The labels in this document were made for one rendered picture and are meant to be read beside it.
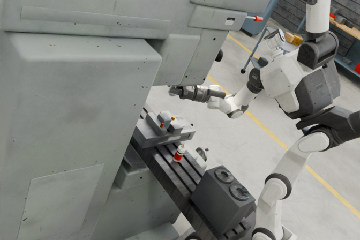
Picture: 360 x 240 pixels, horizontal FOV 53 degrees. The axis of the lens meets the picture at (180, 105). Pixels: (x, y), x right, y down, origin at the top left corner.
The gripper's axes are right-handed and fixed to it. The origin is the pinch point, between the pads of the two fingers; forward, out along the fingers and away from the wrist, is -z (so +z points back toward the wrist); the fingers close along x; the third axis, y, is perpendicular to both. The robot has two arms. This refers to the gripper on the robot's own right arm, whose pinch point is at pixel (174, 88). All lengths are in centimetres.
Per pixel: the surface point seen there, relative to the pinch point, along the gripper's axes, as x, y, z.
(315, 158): -123, 127, 260
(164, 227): 6, 104, 30
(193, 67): 11.1, -19.2, 0.2
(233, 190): 56, 11, 19
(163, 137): 10.0, 24.7, 1.1
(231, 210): 62, 16, 19
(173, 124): 4.0, 19.5, 6.1
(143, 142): 14.1, 26.1, -10.0
